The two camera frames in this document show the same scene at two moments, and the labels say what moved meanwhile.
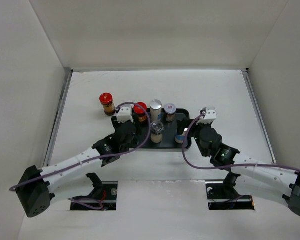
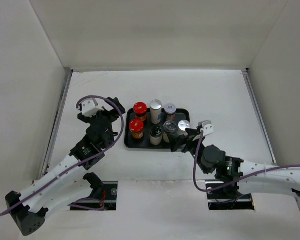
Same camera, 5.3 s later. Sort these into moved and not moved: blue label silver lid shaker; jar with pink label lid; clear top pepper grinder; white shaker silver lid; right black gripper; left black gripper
Moved: blue label silver lid shaker; right black gripper; left black gripper; clear top pepper grinder
Not moved: jar with pink label lid; white shaker silver lid
